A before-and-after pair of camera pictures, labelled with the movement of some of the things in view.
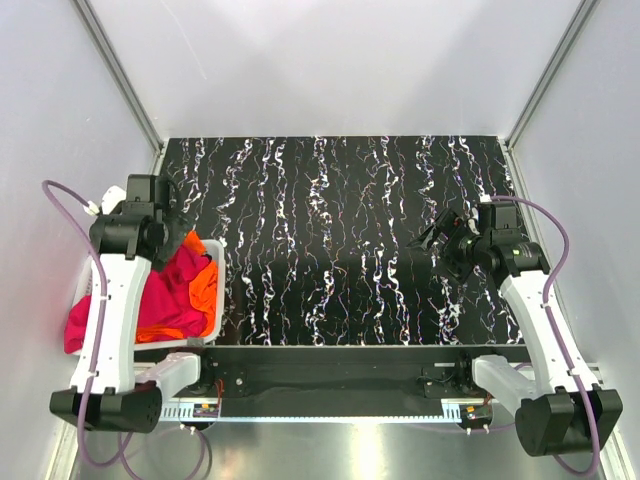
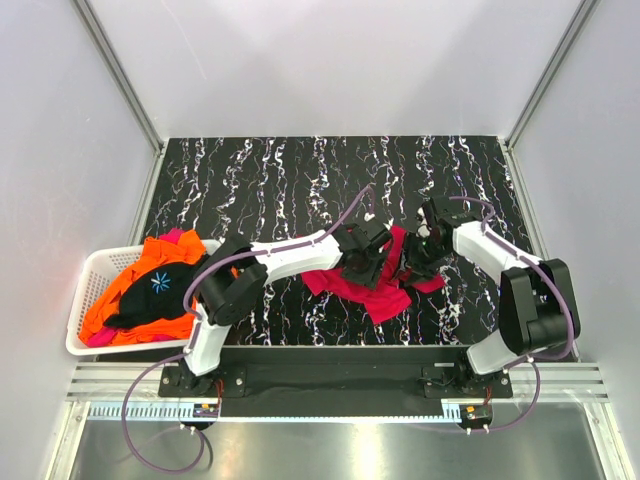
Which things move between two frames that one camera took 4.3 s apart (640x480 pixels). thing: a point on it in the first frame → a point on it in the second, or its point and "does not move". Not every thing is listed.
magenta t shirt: (164, 300) → (383, 299)
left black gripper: (180, 228) → (370, 278)
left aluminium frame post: (119, 75) does not move
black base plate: (342, 374) does not move
